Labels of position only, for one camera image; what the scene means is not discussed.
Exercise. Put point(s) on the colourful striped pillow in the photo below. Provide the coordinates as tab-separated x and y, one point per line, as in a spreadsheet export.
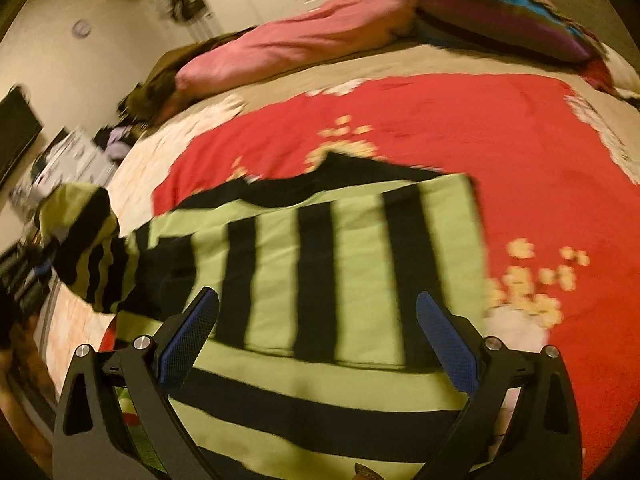
500	10

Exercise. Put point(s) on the pink pillow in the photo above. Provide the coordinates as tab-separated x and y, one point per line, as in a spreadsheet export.
300	35

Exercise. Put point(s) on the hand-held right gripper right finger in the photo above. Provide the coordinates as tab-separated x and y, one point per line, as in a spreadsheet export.
445	345

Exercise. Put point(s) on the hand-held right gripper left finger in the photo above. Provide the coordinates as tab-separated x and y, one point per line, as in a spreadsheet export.
187	340

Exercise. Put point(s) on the red floral blanket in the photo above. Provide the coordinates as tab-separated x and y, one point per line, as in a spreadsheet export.
500	160

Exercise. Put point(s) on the brown cloth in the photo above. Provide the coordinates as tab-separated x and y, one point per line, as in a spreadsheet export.
160	75

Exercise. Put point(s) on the green black striped sweater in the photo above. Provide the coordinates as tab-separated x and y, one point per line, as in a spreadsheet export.
280	260

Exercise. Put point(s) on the wall poster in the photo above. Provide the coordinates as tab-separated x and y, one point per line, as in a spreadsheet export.
182	2

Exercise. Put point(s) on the round wall clock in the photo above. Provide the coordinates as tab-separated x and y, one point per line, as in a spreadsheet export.
81	28

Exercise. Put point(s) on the black television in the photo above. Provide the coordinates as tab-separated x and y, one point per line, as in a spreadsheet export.
15	135

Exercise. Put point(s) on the dark clothes pile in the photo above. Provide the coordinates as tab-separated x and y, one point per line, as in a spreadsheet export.
117	140

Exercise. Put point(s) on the red white cloth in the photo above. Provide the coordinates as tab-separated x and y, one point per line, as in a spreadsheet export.
615	72

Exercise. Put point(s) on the white cardboard boxes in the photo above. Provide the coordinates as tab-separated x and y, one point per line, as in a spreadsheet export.
70	160

